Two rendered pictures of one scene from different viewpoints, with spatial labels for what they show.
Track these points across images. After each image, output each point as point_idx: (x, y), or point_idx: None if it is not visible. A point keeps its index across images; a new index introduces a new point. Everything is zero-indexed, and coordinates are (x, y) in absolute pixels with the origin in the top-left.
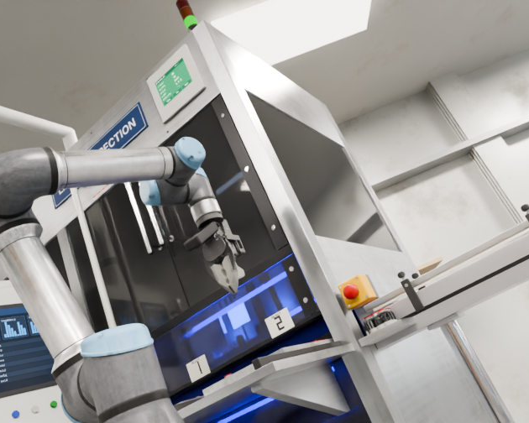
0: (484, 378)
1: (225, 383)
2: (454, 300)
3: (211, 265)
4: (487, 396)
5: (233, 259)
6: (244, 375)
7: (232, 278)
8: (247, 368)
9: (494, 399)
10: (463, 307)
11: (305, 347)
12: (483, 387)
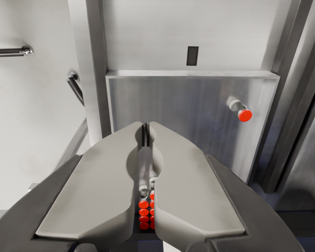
0: (49, 175)
1: (229, 74)
2: None
3: (238, 237)
4: (57, 166)
5: (37, 189)
6: (189, 73)
7: (114, 134)
8: (181, 75)
9: (55, 165)
10: None
11: (99, 111)
12: (54, 170)
